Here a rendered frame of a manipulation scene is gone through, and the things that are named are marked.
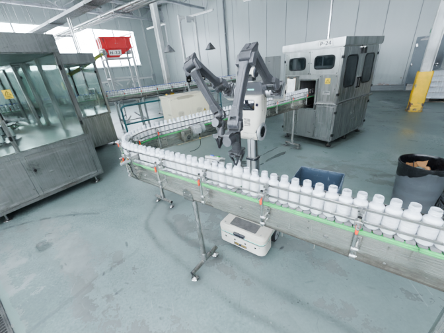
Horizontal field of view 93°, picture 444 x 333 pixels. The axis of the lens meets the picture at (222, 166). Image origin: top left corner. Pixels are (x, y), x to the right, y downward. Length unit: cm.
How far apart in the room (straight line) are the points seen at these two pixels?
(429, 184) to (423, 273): 177
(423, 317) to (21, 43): 500
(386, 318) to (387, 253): 102
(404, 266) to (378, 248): 11
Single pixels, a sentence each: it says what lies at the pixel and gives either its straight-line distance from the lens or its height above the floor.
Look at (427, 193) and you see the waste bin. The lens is 302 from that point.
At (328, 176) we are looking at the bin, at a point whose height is 91.
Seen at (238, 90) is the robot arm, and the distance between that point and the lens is 123.
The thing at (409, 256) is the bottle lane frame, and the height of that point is 95.
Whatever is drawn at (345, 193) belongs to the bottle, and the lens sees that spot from 112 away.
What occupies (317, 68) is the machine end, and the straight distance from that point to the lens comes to 484.
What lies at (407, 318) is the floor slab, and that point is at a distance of 227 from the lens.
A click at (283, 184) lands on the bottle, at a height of 113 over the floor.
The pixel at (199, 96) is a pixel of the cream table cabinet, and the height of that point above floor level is 110.
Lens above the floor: 173
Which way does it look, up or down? 25 degrees down
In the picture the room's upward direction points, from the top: 6 degrees counter-clockwise
